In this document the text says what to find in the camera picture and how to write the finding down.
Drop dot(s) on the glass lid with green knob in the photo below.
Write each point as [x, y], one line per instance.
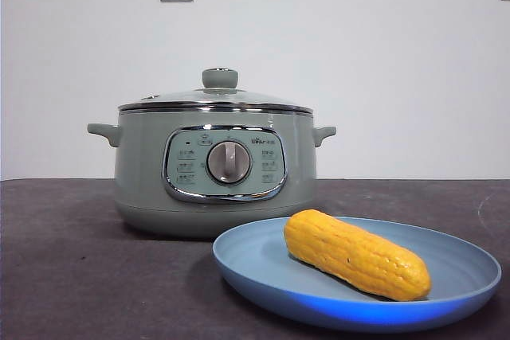
[220, 78]

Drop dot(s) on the yellow corn cob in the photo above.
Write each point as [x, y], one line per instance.
[354, 256]

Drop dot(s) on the blue round plate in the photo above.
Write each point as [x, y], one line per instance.
[255, 260]

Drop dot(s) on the green electric steamer pot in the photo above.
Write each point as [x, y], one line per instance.
[143, 180]

